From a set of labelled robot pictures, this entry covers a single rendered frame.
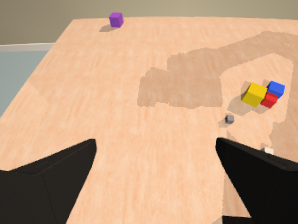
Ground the purple cube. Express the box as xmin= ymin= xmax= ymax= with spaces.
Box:
xmin=109 ymin=12 xmax=124 ymax=28

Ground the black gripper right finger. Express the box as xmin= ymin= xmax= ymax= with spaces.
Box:
xmin=215 ymin=138 xmax=298 ymax=224

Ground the red block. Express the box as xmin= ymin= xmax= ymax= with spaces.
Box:
xmin=260 ymin=92 xmax=278 ymax=108

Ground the yellow block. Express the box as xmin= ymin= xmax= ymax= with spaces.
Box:
xmin=241 ymin=82 xmax=267 ymax=107

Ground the blue block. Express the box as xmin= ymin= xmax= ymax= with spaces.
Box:
xmin=265 ymin=80 xmax=285 ymax=101

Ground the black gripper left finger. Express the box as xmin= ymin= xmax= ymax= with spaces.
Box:
xmin=0 ymin=139 xmax=98 ymax=224

